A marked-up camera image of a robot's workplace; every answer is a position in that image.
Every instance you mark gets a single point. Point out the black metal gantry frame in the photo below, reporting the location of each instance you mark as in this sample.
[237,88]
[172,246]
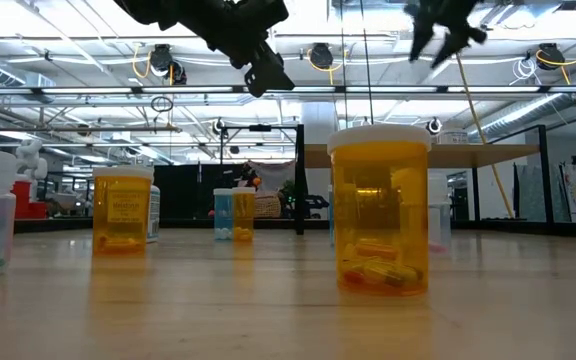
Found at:
[260,128]

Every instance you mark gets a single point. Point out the clear pill bottle pink pills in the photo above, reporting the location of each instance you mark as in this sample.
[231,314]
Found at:
[440,215]

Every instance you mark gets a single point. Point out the black partition panel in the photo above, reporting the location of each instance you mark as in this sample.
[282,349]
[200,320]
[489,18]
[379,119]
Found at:
[183,190]

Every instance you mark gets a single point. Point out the red storage crate stack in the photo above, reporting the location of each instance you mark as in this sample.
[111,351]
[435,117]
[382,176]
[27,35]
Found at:
[28,206]

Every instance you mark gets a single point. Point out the white medicine bottle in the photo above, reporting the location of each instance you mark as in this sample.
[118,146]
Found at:
[454,138]

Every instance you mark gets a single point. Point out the black metal table frame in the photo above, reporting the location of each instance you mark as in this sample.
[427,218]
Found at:
[188,225]

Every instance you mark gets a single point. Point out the amber pill bottle yellow label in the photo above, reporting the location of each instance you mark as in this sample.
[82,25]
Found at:
[122,220]

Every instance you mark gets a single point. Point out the white bottle blue label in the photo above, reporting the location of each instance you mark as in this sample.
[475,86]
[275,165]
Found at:
[154,215]

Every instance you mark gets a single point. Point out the large amber pill bottle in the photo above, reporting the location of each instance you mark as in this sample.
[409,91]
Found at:
[380,200]

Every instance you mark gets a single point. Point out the woven wicker basket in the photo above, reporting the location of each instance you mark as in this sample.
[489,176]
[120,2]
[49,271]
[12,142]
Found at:
[267,207]

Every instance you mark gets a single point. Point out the small black ceiling reel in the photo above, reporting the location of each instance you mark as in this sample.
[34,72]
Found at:
[434,126]
[218,126]

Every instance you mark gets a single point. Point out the small amber pill bottle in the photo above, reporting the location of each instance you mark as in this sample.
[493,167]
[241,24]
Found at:
[244,215]

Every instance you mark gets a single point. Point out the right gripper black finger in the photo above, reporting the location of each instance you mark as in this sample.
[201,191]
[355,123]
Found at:
[419,37]
[455,40]

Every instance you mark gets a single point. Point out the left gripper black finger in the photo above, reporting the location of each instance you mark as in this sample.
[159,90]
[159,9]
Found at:
[268,12]
[268,75]

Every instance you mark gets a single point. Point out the white draped cloth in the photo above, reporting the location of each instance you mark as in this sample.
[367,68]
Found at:
[275,173]

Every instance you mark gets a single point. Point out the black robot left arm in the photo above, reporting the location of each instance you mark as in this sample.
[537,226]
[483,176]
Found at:
[148,10]

